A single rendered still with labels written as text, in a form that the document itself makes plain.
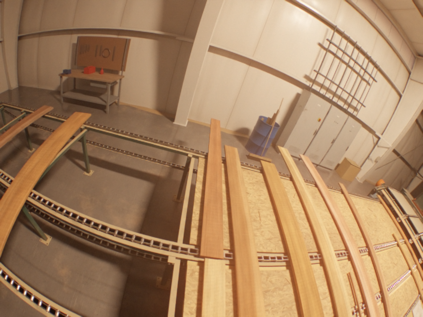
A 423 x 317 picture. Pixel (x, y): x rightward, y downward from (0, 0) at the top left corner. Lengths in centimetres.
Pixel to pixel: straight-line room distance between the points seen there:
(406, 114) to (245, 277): 811
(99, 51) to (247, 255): 540
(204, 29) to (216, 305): 398
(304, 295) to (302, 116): 421
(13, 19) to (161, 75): 703
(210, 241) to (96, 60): 516
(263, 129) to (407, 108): 649
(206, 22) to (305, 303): 426
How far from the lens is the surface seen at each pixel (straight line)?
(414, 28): 809
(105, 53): 531
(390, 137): 842
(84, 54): 577
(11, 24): 898
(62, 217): 152
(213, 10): 380
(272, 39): 491
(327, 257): 199
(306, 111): 490
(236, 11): 480
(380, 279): 279
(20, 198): 174
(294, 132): 502
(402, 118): 850
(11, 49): 900
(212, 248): 131
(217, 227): 142
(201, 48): 384
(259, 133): 428
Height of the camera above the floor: 201
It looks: 33 degrees down
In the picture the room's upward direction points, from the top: 21 degrees clockwise
